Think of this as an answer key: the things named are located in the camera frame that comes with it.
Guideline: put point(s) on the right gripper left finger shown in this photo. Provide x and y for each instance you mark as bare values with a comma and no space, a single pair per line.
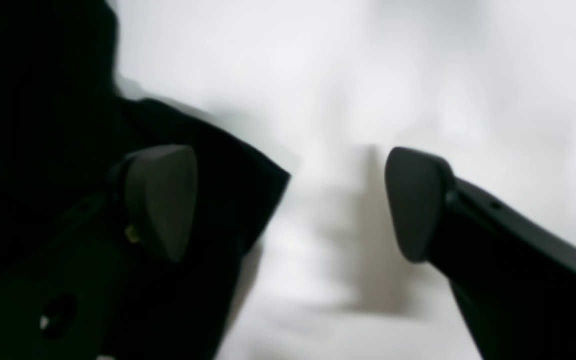
61,300

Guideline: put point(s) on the black graphic t-shirt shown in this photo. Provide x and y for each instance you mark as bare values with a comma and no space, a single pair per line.
64,125

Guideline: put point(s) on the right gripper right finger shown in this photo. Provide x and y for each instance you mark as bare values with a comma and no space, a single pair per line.
514,282

